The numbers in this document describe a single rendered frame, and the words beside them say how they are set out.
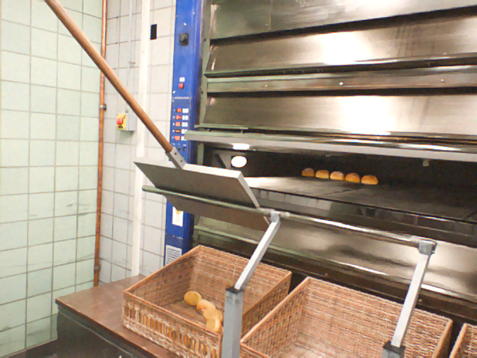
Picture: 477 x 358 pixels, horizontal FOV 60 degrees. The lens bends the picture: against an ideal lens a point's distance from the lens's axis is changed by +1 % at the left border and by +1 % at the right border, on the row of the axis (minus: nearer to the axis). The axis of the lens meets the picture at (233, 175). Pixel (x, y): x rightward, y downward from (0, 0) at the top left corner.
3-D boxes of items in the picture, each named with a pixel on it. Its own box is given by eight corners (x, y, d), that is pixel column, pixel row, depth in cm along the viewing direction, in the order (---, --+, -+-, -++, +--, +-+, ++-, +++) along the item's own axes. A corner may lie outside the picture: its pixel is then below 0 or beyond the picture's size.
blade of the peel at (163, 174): (237, 177, 138) (240, 171, 140) (132, 161, 172) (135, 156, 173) (275, 234, 162) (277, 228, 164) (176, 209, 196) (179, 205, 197)
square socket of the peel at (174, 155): (170, 153, 148) (174, 145, 149) (162, 152, 150) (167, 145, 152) (182, 169, 154) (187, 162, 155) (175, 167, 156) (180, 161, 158)
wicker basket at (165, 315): (196, 295, 217) (199, 243, 214) (289, 332, 182) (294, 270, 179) (118, 325, 178) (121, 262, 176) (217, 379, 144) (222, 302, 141)
